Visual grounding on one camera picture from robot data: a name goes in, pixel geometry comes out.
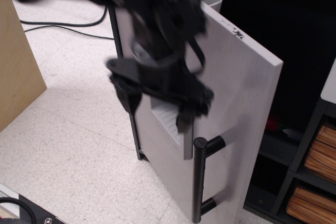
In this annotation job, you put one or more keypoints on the black door handle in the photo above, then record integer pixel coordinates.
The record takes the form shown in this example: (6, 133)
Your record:
(202, 149)

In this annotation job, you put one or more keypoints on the wicker basket upper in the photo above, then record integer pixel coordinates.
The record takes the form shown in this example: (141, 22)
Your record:
(321, 155)

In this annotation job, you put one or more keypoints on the light wooden panel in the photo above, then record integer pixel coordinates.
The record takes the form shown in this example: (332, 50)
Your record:
(21, 79)

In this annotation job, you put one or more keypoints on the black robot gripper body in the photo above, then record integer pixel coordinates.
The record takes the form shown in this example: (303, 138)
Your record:
(189, 89)

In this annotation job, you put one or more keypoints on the wicker basket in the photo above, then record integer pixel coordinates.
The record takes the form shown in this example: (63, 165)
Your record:
(310, 204)
(321, 155)

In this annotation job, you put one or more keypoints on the wicker basket lower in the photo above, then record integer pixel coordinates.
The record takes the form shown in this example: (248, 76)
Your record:
(310, 204)

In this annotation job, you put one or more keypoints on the black metal base plate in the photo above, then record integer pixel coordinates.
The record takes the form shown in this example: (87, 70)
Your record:
(40, 213)

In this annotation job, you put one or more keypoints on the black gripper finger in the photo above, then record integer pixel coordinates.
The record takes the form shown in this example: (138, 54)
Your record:
(128, 92)
(188, 111)

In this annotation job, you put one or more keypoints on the red toy chili pepper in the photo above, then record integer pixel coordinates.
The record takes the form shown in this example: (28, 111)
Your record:
(276, 124)

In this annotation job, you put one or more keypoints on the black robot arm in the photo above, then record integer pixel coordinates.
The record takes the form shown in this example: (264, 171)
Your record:
(162, 30)

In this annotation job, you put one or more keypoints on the grey side shelf unit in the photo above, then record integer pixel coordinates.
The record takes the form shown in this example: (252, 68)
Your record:
(325, 110)

